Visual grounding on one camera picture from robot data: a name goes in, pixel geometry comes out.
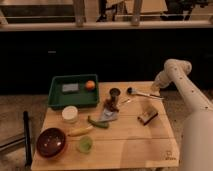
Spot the dark red bowl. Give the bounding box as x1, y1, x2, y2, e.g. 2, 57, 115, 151
36, 128, 66, 159

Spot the dark metal cup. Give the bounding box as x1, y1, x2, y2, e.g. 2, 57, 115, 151
109, 88, 121, 103

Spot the yellow banana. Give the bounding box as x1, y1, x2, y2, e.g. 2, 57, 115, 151
68, 126, 94, 137

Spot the small silver clip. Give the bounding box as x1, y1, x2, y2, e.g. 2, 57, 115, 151
121, 98, 131, 104

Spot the brown wooden figure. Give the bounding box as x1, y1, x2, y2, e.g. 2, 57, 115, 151
104, 99, 119, 112

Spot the white round container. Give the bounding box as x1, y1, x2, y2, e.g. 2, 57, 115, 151
62, 106, 78, 123

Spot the orange fruit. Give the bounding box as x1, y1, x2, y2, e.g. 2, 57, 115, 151
85, 80, 96, 90

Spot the light green small cup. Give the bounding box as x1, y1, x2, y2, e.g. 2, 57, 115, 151
77, 136, 93, 154

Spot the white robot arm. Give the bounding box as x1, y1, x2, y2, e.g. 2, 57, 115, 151
152, 59, 213, 171

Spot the black pole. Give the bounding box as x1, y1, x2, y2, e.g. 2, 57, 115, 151
23, 111, 32, 166

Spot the blue grey cloth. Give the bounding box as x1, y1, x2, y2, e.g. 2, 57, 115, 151
99, 108, 118, 122

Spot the brown wooden block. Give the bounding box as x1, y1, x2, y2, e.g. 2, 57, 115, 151
137, 110, 158, 125

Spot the green plastic tray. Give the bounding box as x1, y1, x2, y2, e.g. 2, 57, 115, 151
48, 74, 99, 110

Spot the grey sponge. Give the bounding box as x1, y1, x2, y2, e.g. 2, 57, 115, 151
62, 83, 79, 93

